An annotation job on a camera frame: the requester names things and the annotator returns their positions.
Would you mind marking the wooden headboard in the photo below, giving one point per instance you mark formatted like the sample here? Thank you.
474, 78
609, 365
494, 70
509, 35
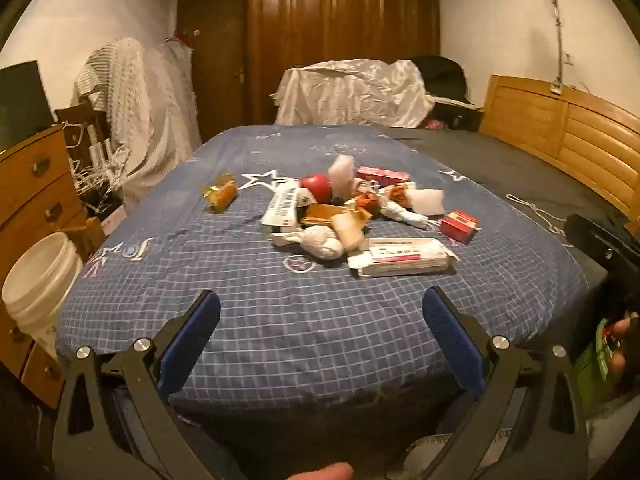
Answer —
550, 120

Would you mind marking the pile of white hangers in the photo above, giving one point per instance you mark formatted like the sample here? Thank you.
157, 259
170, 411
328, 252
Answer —
95, 160

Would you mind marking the white plastic bucket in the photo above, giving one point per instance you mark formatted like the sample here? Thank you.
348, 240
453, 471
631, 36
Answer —
35, 300

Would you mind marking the wooden chair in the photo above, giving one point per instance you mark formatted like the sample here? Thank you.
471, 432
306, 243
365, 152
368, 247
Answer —
90, 237

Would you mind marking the white rolled sock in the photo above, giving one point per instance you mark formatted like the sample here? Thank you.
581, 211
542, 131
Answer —
320, 242

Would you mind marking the black television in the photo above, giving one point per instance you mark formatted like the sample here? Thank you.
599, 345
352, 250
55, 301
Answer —
20, 105

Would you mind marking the crumpled orange wrapper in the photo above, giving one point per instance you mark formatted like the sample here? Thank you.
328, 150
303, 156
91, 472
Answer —
400, 192
367, 202

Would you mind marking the wooden dresser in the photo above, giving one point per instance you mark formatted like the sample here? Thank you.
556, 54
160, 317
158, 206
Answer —
35, 180

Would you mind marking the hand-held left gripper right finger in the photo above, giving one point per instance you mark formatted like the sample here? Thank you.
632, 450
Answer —
452, 342

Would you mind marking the white rolled tissue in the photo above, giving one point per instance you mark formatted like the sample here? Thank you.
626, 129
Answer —
406, 215

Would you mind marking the dark wooden wardrobe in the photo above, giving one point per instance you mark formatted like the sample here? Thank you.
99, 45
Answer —
340, 20

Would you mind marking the orange snack wrapper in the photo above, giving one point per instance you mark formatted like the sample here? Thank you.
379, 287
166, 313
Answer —
222, 194

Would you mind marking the person's right hand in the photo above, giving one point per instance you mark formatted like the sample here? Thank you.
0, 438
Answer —
627, 329

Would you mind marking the white knit blanket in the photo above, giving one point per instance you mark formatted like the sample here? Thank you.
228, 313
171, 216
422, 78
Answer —
130, 100

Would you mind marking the white wipes packet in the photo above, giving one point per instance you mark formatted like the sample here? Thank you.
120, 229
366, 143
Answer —
405, 257

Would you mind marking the brown door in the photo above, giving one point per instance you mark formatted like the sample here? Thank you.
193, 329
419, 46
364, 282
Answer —
215, 60

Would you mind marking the dark grey bedsheet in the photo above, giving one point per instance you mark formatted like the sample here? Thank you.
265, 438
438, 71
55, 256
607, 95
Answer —
500, 160

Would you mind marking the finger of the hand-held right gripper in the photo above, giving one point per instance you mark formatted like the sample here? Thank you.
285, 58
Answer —
595, 237

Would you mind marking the person's left hand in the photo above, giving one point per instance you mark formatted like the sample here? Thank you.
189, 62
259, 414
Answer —
325, 472

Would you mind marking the clear garment cover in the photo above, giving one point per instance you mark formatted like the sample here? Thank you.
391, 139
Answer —
179, 85

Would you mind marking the white cardboard box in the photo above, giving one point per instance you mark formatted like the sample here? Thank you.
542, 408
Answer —
112, 216

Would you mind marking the pink box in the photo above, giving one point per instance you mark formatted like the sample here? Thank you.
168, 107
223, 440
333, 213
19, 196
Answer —
382, 175

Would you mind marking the small red box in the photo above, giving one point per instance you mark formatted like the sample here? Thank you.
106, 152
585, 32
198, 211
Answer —
457, 225

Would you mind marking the white foam block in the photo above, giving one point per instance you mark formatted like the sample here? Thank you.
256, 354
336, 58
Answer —
425, 202

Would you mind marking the golden box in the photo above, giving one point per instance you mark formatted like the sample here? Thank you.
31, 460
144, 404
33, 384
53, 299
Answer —
320, 214

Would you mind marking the beige sponge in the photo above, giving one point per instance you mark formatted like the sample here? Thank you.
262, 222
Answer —
347, 230

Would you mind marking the long white box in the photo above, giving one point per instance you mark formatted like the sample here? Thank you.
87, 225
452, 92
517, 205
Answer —
285, 207

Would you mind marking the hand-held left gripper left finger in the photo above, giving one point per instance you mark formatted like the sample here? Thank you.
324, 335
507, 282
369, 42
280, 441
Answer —
192, 332

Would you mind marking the red apple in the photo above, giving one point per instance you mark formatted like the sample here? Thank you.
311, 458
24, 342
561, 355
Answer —
316, 186

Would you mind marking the blue checkered bedsheet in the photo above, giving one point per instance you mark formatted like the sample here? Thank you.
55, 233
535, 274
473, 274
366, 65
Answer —
300, 320

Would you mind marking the black cloth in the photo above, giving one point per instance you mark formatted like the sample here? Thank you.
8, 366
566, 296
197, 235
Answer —
445, 75

